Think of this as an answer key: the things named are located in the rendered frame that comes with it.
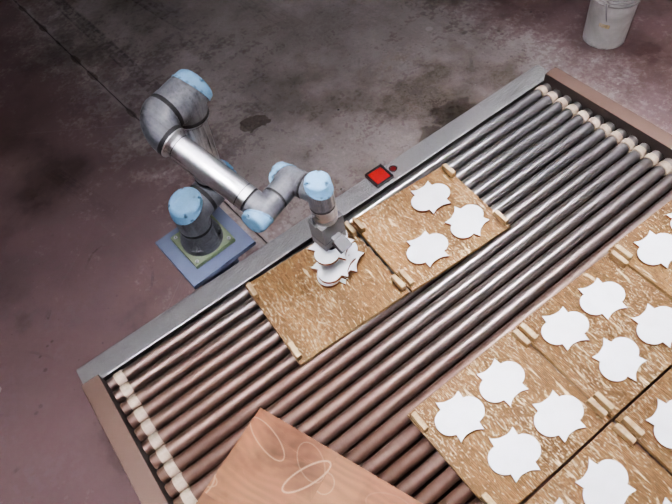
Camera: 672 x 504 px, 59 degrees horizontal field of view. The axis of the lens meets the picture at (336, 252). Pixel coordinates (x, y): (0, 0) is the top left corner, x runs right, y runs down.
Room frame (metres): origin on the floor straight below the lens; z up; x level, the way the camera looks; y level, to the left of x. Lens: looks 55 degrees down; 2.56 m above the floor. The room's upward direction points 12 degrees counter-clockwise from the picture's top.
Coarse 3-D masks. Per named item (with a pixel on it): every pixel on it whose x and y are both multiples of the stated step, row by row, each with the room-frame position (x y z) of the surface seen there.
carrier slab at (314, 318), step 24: (360, 240) 1.16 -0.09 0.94; (288, 264) 1.12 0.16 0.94; (312, 264) 1.10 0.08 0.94; (360, 264) 1.06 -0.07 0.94; (264, 288) 1.05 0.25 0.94; (288, 288) 1.03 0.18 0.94; (312, 288) 1.01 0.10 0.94; (336, 288) 0.99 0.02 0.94; (360, 288) 0.97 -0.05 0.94; (384, 288) 0.95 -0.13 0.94; (264, 312) 0.96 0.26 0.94; (288, 312) 0.94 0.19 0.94; (312, 312) 0.92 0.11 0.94; (336, 312) 0.90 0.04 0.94; (360, 312) 0.89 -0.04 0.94; (288, 336) 0.86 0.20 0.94; (312, 336) 0.84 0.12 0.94; (336, 336) 0.82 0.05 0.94
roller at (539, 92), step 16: (528, 96) 1.68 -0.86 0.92; (512, 112) 1.62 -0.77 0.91; (480, 128) 1.57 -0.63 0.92; (496, 128) 1.57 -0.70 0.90; (464, 144) 1.50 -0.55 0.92; (432, 160) 1.46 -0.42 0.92; (448, 160) 1.46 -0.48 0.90; (416, 176) 1.40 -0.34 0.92; (384, 192) 1.36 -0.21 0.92; (368, 208) 1.30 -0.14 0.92; (224, 304) 1.03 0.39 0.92; (240, 304) 1.03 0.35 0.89; (208, 320) 0.98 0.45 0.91; (176, 336) 0.95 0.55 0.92; (192, 336) 0.95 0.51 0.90; (160, 352) 0.90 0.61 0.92; (128, 368) 0.87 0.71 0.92; (144, 368) 0.87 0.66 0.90; (112, 384) 0.83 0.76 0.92
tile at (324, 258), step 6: (354, 240) 1.07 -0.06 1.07; (312, 246) 1.07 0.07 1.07; (318, 246) 1.07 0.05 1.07; (318, 252) 1.05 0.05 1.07; (324, 252) 1.04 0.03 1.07; (330, 252) 1.04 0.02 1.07; (336, 252) 1.03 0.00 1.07; (318, 258) 1.02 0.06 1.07; (324, 258) 1.02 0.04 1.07; (330, 258) 1.01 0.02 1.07; (336, 258) 1.01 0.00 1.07; (342, 258) 1.01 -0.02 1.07; (324, 264) 1.00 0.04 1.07; (330, 264) 1.00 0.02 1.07
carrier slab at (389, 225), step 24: (408, 192) 1.32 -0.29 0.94; (456, 192) 1.27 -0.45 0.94; (360, 216) 1.26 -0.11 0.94; (384, 216) 1.24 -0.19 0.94; (408, 216) 1.21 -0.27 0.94; (432, 216) 1.19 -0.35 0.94; (384, 240) 1.14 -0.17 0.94; (408, 240) 1.12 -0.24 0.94; (456, 240) 1.08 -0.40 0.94; (480, 240) 1.06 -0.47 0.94; (408, 264) 1.02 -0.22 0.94; (408, 288) 0.94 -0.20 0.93
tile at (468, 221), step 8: (456, 208) 1.20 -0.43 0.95; (464, 208) 1.19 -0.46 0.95; (472, 208) 1.18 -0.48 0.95; (480, 208) 1.18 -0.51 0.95; (456, 216) 1.16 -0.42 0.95; (464, 216) 1.16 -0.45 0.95; (472, 216) 1.15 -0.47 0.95; (480, 216) 1.14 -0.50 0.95; (448, 224) 1.14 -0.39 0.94; (456, 224) 1.13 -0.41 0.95; (464, 224) 1.13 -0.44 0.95; (472, 224) 1.12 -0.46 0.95; (480, 224) 1.11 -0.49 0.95; (456, 232) 1.10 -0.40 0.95; (464, 232) 1.09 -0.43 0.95; (472, 232) 1.09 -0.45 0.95
